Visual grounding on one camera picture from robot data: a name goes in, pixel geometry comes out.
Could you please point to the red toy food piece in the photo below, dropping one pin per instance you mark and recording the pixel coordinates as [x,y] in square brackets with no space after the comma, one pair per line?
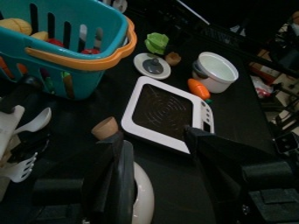
[54,42]

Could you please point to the small wooden cup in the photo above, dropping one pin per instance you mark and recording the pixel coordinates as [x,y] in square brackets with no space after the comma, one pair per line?
[172,58]

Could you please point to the wooden shaker cylinder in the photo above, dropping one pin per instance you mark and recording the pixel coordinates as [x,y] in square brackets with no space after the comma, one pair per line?
[104,129]

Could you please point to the small yellow toy food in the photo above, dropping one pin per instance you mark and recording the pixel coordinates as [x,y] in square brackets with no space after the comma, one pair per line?
[40,35]

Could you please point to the black box with white rim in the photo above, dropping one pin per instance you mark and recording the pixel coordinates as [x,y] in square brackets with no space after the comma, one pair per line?
[285,143]

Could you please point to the white toy pot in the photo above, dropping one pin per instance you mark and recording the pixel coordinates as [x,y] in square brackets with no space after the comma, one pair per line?
[216,73]

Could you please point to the white plastic fork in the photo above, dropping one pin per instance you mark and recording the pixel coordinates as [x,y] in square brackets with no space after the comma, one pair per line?
[20,170]

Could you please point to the white plastic spoon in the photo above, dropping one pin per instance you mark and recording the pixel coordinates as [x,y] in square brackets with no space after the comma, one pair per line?
[37,121]

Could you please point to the white toy stove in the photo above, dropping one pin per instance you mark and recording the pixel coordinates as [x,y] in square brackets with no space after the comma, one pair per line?
[162,110]

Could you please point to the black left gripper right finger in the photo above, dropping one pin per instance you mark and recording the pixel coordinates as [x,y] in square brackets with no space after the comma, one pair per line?
[217,163]

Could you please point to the yellow toy starfruit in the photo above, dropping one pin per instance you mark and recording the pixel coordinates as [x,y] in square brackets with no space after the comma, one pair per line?
[14,24]

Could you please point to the white round plate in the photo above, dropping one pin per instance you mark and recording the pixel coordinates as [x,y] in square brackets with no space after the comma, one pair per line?
[144,192]

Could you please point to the green toy lettuce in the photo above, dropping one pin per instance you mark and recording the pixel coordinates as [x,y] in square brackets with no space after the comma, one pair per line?
[156,42]

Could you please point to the orange toy carrot in basket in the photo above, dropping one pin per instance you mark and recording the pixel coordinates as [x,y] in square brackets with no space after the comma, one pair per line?
[4,68]

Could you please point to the red toy tomato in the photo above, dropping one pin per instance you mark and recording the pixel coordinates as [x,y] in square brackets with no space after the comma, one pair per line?
[89,51]

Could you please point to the white pot lid grey knob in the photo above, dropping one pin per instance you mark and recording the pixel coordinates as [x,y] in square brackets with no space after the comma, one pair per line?
[152,66]

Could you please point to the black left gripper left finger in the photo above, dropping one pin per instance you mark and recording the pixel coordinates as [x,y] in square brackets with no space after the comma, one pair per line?
[112,175]

